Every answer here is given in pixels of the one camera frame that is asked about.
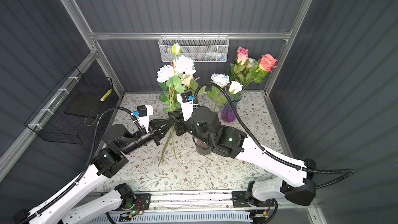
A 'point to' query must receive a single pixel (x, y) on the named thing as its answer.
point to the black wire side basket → (67, 109)
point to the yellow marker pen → (105, 95)
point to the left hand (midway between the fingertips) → (174, 120)
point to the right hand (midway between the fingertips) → (171, 114)
